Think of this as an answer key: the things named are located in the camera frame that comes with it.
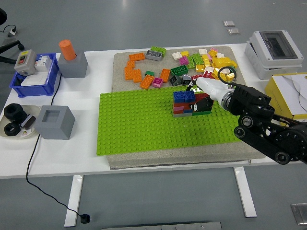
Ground grey block with round socket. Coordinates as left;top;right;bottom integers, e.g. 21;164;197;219
58;51;87;79

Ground black office chair base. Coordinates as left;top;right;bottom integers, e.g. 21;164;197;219
0;8;25;65

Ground multicolour stacked brick wall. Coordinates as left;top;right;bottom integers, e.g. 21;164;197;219
172;92;214;118

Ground blue toy brick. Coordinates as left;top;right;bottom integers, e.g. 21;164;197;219
173;91;185;104
183;91;196;103

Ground grey electrical distribution box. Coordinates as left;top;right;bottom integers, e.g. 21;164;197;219
244;30;304;80

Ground large yellow toy brick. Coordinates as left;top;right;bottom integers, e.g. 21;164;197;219
212;57;237;69

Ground floor power socket with cable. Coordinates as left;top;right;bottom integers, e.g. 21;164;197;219
2;24;19;37

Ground green studded baseplate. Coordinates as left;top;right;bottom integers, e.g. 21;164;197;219
95;80;244;156

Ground metal floor hatch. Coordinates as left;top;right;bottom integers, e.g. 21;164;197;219
290;203;307;226

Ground black hex nut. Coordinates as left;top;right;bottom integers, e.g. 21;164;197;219
4;103;26;123
3;122;21;137

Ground grey-brown mat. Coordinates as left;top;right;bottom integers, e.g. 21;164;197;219
106;45;266;171

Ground black plug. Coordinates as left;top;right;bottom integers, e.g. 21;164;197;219
79;213;91;225

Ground white wall switch panel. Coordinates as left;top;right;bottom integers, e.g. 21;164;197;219
20;73;47;86

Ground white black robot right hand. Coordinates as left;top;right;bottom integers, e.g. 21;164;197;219
184;77;228;113

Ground long dark green brick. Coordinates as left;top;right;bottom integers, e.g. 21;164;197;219
170;65;188;76

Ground grey metal plate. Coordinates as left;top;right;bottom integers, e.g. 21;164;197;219
100;221;223;230

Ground grey block with square recess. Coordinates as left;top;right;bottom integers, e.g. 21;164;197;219
34;105;76;140

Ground white tray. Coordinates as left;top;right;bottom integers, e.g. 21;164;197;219
0;104;41;140

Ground black power cord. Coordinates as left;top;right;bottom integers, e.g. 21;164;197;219
25;73;82;218

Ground blue plastic bin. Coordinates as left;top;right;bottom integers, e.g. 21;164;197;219
9;52;60;98

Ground orange cylinder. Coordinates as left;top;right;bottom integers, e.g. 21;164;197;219
59;40;77;61

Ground grey push-button switch box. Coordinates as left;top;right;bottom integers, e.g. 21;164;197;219
14;49;37;75

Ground small dark relay module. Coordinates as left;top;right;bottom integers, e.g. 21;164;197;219
20;114;36;130

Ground white table leg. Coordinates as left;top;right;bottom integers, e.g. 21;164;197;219
234;167;257;218
64;175;84;228

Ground white circuit breaker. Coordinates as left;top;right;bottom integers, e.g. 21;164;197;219
35;54;52;72

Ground yellow and white cardboard box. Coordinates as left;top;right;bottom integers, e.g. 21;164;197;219
264;73;307;120

